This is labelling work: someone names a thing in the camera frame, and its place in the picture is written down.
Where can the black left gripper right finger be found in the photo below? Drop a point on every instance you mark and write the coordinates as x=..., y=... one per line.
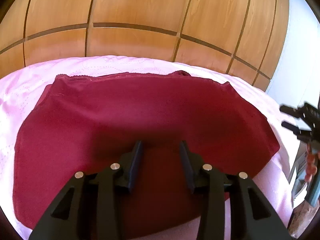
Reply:
x=252, y=215

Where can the dark red cloth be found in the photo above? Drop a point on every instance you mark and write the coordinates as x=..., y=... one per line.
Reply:
x=85, y=123

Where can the pink dotted bedsheet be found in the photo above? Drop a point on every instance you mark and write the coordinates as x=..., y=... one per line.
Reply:
x=21, y=90

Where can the right hand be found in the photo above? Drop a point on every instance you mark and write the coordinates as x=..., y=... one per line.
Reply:
x=311, y=168

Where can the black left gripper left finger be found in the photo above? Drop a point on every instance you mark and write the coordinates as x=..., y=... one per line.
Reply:
x=87, y=206

